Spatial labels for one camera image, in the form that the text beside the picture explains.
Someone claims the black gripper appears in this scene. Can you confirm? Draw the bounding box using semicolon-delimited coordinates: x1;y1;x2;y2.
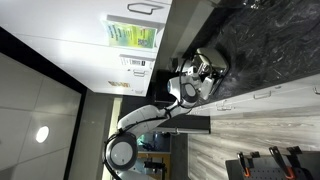
200;77;214;100

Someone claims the silver upper cabinet handle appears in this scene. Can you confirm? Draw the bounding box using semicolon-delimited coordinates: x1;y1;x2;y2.
127;2;163;15

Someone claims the white label sign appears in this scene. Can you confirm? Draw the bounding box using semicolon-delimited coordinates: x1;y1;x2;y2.
119;54;155;68

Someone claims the orange black clamp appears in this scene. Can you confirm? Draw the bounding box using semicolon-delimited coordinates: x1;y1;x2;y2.
237;152;251;177

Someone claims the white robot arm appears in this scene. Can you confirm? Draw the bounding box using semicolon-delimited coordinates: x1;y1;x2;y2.
103;59;213;180

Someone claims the green paper poster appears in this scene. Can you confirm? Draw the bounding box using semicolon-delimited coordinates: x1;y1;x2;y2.
103;20;157;49

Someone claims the round ceiling light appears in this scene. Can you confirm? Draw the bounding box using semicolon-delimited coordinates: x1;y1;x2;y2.
36;126;50;143

